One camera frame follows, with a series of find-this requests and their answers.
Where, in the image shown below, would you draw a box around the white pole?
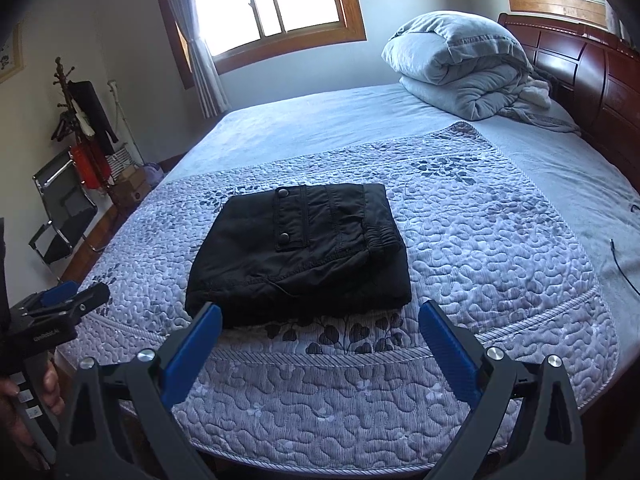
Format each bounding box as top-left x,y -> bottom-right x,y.
107,79 -> 146,171

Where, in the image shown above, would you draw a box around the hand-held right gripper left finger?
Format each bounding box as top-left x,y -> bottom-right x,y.
55,302 -> 224,480

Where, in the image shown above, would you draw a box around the black metal chair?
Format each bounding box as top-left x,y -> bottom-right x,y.
28,149 -> 101,266

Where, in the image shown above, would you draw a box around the wooden coat rack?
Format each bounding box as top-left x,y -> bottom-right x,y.
50,57 -> 122,207

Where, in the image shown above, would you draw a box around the white wire rack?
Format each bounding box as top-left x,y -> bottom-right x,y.
104,142 -> 134,181

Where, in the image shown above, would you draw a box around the grey quilted bedspread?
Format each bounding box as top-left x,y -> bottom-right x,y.
54,121 -> 621,467

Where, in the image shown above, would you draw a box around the white curtain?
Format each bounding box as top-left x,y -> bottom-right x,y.
159,0 -> 231,121

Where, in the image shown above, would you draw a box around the dark wooden headboard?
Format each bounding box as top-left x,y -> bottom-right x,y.
497,12 -> 640,202

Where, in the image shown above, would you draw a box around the large wooden window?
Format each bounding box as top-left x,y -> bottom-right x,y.
150,0 -> 367,91

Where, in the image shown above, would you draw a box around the folded grey duvet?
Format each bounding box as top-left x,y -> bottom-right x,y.
381,10 -> 536,121

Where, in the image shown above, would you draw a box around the framed wall picture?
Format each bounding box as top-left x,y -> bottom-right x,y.
0,22 -> 25,85

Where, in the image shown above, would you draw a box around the black pants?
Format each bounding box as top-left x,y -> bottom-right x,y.
184,182 -> 412,330

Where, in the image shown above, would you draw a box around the light blue bed sheet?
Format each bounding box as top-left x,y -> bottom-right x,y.
162,82 -> 640,309

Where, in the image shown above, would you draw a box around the crumpled grey garment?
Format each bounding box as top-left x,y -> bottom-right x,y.
497,77 -> 582,136

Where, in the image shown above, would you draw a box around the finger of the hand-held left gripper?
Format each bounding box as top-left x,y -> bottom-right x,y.
38,281 -> 81,308
25,282 -> 111,322

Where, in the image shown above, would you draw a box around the black hanging garment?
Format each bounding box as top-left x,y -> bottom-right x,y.
67,80 -> 120,157

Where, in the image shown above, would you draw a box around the red hanging bag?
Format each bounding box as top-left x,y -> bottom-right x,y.
69,142 -> 112,191

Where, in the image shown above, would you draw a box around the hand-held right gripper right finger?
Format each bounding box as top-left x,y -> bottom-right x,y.
418,299 -> 586,480

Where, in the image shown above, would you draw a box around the person's left hand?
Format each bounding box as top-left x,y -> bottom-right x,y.
0,354 -> 67,467

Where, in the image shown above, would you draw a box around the cardboard box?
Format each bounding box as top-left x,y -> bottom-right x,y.
112,167 -> 151,206

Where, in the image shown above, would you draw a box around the black cable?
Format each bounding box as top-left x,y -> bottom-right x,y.
609,239 -> 640,294

